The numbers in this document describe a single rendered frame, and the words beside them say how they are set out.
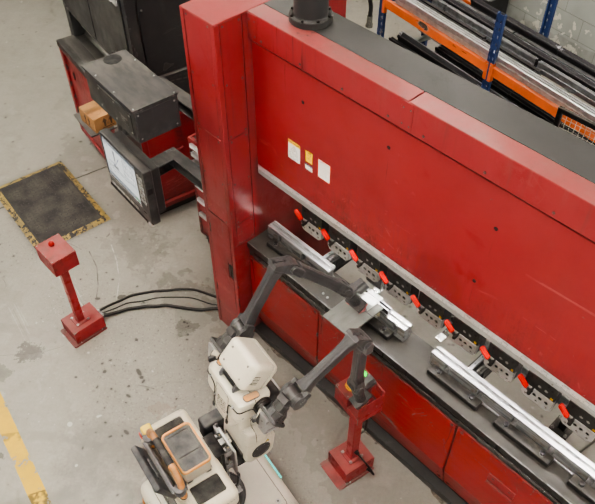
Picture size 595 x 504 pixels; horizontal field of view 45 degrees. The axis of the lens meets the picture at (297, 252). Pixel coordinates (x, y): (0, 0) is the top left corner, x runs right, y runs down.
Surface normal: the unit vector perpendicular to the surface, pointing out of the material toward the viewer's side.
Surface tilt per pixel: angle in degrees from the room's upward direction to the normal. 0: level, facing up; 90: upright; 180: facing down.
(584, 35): 90
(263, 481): 0
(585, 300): 90
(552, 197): 90
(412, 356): 0
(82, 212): 0
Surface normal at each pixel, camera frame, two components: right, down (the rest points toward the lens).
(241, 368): -0.61, -0.16
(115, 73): 0.00, -0.69
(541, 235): -0.73, 0.50
